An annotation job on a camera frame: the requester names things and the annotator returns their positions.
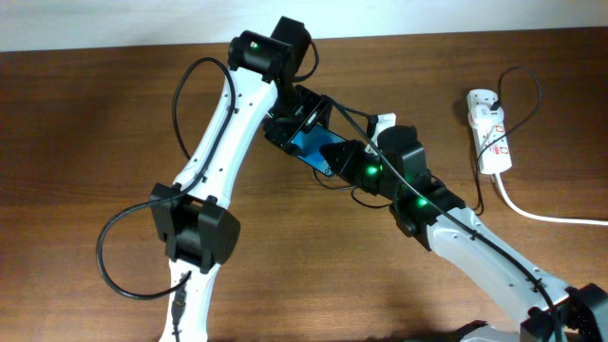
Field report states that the black charging cable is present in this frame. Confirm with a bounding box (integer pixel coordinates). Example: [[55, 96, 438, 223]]
[[312, 65, 543, 218]]

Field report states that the white USB charger plug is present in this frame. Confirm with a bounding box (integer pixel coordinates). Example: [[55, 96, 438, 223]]
[[468, 104, 504, 129]]

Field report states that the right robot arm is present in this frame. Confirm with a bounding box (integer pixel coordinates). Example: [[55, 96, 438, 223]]
[[320, 126, 607, 341]]

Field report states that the white power strip cord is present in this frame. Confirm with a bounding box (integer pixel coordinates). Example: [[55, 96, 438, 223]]
[[491, 172, 608, 227]]

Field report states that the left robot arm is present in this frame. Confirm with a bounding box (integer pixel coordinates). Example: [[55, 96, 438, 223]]
[[151, 17, 331, 341]]

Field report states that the white power strip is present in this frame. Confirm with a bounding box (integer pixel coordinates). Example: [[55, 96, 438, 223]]
[[466, 89, 512, 175]]

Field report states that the blue screen smartphone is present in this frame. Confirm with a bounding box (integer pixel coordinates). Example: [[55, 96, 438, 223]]
[[292, 125, 345, 177]]

